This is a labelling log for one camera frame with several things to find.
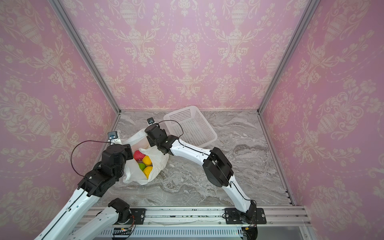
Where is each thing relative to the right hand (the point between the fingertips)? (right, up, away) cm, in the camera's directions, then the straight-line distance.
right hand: (154, 132), depth 87 cm
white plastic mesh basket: (+25, 0, +21) cm, 33 cm away
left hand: (-10, -4, -16) cm, 19 cm away
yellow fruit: (-2, -21, -6) cm, 22 cm away
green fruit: (-7, -19, -2) cm, 20 cm away
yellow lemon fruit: (-4, -17, 0) cm, 17 cm away
